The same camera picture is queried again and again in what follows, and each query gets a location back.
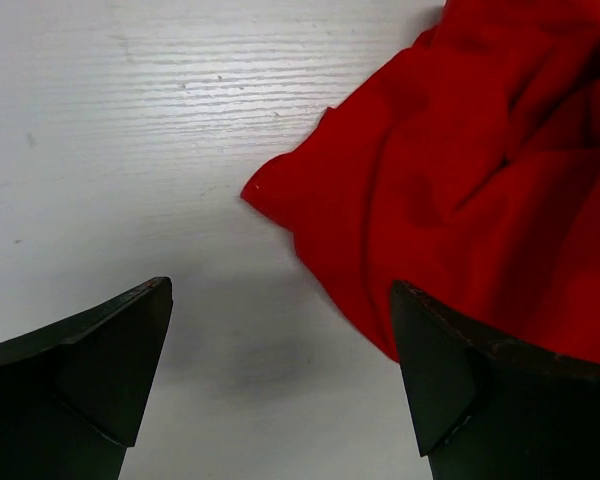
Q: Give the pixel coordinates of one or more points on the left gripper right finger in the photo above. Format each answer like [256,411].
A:
[486,405]

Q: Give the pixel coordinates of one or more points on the red t-shirt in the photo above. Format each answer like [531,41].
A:
[467,166]

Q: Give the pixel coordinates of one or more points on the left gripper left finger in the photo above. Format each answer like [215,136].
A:
[73,394]

